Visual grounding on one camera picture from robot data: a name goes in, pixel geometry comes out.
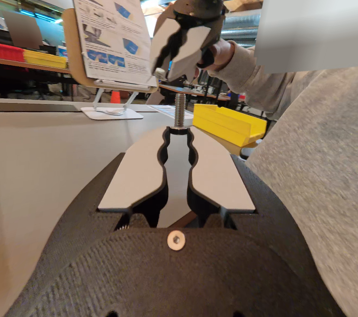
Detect grey monitor back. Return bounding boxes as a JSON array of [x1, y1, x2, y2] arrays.
[[2, 10, 43, 50]]

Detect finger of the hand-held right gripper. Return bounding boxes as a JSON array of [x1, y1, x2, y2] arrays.
[[167, 26, 212, 83], [150, 19, 186, 76]]

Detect grey desk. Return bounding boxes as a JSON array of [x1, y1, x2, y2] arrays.
[[0, 98, 233, 306]]

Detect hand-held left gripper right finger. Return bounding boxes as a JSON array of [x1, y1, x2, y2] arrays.
[[187, 126, 257, 211]]

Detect yellow plastic bin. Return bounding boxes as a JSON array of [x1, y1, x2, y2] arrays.
[[192, 103, 267, 147], [23, 49, 68, 69]]

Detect white document stand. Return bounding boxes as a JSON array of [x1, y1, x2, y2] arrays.
[[61, 0, 159, 121]]

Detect person's grey sweatshirt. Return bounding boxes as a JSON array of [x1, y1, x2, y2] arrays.
[[246, 68, 358, 317]]

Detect red plastic bin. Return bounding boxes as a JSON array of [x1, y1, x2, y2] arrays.
[[0, 43, 26, 62]]

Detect steel hex bolt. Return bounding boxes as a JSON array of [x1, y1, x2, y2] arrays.
[[169, 93, 187, 135]]

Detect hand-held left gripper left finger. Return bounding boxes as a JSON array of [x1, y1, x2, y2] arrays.
[[97, 126, 172, 211]]

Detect person's right forearm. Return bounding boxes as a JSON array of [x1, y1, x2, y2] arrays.
[[208, 40, 308, 120]]

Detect laminated paper sheet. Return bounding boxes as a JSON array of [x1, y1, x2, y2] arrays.
[[147, 104, 194, 127]]

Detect instruction sheet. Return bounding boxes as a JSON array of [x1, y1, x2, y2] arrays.
[[62, 0, 158, 87]]

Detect person's right hand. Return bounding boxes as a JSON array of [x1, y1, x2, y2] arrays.
[[193, 38, 235, 79]]

